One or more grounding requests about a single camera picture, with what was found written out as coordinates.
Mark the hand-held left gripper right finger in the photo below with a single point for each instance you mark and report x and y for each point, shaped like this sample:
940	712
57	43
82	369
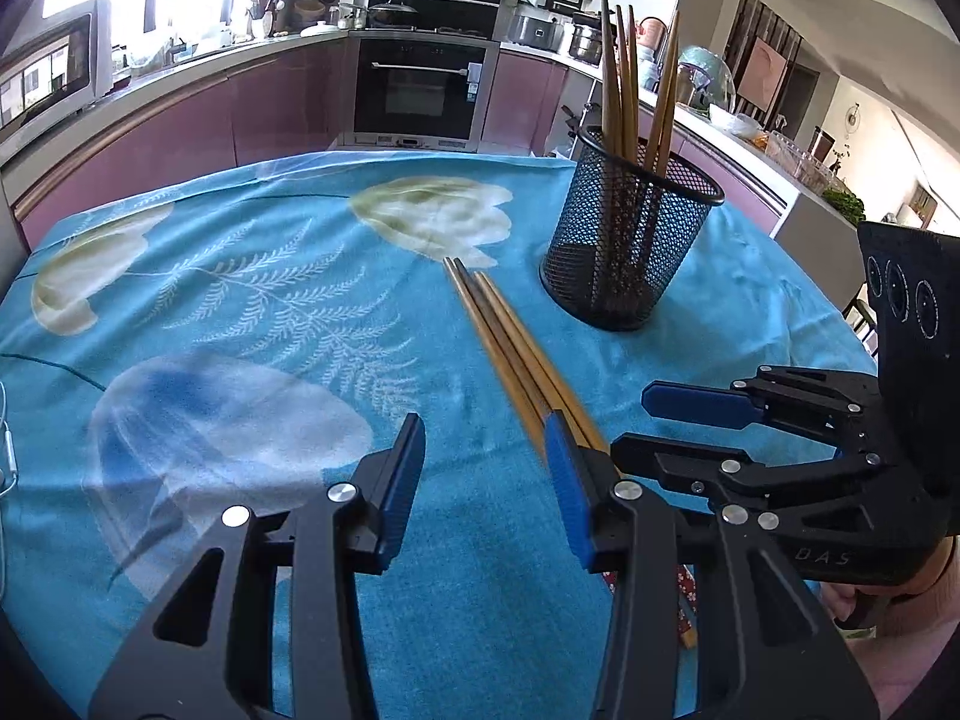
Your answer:
566	495

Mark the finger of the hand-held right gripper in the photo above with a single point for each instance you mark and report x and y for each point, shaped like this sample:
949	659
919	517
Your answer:
697	403
675	461

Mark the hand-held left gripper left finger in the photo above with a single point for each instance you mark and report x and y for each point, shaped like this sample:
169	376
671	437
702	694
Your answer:
397	495

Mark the brown wooden chopstick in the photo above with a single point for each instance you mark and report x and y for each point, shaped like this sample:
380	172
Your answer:
622	75
547	367
664	90
506	341
495	360
634	90
607	75
670	120

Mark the black mesh utensil holder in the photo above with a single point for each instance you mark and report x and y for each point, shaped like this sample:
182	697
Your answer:
600	277

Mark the person's right hand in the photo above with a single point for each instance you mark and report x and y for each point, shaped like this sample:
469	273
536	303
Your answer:
900	652

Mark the black metal railing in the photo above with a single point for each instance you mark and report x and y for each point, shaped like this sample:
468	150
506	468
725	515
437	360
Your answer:
862	322

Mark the green leafy vegetables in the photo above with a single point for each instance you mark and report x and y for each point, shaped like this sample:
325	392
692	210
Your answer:
844	208

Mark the blue floral tablecloth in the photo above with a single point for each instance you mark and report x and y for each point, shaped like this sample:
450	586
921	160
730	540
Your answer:
262	277

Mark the clear plastic container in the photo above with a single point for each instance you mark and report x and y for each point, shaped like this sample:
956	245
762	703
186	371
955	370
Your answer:
799	161

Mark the brown tumbler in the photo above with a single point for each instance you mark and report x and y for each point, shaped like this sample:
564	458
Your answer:
821	144

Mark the white bowl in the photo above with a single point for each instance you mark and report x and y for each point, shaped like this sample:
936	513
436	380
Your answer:
735	121

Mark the mint green kitchen appliance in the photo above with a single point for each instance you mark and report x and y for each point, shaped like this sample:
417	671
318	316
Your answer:
705	79

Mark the pink kitchen base cabinets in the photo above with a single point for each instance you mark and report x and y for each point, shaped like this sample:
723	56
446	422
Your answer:
187	120
525	105

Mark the pink thermos jug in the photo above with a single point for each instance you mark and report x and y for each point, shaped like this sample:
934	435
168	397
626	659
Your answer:
652	34

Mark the steel stock pot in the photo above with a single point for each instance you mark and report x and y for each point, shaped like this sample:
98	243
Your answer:
585	45

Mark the black built-in oven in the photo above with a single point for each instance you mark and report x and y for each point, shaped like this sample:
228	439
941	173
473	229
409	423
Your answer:
420	90

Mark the silver rice cooker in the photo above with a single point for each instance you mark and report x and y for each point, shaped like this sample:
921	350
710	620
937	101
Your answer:
534	31

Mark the white lidded dish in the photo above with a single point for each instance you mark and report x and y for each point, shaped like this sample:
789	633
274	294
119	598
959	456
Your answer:
319	30

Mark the black range hood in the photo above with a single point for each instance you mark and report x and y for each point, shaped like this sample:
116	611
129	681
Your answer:
435	4

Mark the small steel pot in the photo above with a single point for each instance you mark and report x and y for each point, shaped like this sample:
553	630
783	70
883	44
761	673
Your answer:
352	16

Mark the wok with glass lid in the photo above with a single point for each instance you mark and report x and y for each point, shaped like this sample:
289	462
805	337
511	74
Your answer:
391	13

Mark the tan round basket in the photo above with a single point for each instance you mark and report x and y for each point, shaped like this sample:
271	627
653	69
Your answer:
310	11

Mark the white microwave oven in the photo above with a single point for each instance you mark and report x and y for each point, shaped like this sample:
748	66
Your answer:
52	67

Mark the white wall fan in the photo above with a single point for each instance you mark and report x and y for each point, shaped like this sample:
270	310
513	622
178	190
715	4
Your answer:
853	120

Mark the framed wall picture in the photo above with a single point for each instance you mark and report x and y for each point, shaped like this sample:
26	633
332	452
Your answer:
765	75

